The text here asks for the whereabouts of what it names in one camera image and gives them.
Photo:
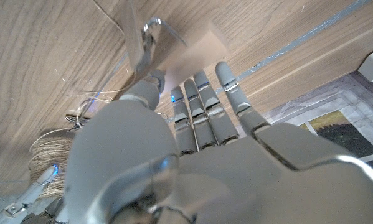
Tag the wooden stick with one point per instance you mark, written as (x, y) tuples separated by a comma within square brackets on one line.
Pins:
[(180, 49)]

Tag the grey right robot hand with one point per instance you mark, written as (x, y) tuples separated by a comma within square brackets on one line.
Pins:
[(24, 200)]

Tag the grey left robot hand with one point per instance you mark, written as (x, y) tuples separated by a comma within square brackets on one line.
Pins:
[(189, 180)]

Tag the jute twine spool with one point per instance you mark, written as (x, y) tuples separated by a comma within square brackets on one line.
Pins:
[(47, 161)]

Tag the printed window backdrop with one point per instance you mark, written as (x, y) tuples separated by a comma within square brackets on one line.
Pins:
[(338, 124)]

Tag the jute twine strand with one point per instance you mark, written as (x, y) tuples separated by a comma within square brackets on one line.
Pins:
[(92, 90)]

